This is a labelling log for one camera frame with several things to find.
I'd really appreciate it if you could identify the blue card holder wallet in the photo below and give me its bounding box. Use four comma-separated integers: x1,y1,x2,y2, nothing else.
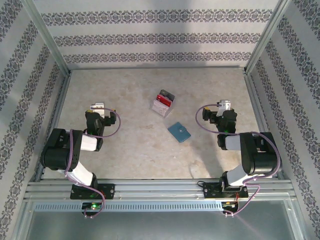
167,121,192,144

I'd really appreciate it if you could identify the clear acrylic card stand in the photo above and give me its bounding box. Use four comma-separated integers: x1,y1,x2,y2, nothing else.
149,89,177,118

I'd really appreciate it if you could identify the black card stack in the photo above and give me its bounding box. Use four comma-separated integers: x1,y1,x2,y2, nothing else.
159,89,175,101

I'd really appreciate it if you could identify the red card stack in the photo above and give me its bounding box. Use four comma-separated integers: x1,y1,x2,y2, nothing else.
156,94,173,107

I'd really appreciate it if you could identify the white card stack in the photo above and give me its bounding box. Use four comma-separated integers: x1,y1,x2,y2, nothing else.
151,99,170,117

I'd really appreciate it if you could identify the grey metal sheet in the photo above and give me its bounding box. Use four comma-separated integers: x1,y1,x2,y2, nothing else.
24,211,301,240

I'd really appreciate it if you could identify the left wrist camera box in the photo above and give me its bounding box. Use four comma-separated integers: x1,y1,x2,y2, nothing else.
89,101,105,119

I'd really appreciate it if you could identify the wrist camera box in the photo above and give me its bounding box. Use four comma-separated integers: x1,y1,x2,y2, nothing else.
89,101,105,119
216,99,232,117

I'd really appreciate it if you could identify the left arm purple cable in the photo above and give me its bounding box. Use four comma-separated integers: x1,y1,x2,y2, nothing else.
64,107,122,219

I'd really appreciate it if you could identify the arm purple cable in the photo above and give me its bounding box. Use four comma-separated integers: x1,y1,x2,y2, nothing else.
64,107,122,219
195,103,281,218

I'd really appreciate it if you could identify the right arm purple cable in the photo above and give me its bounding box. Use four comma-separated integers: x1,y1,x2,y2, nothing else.
195,103,281,218

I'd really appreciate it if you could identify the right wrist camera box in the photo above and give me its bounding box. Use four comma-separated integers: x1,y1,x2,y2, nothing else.
216,99,232,117

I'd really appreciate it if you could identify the aluminium side rail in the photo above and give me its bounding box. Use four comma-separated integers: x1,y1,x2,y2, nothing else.
243,71,286,180

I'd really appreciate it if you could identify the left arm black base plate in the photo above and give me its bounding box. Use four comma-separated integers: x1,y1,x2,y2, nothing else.
69,183,116,200

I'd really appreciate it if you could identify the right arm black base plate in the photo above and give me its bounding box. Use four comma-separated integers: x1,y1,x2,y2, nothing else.
202,181,249,200

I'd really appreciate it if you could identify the aluminium mounting rail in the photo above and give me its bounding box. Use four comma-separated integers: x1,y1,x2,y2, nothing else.
24,177,294,202

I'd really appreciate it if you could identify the aluminium frame post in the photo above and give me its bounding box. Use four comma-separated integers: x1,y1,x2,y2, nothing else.
21,0,73,76
243,0,296,76

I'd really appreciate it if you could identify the grey slotted cable duct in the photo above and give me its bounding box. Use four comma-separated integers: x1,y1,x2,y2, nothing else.
33,201,224,213

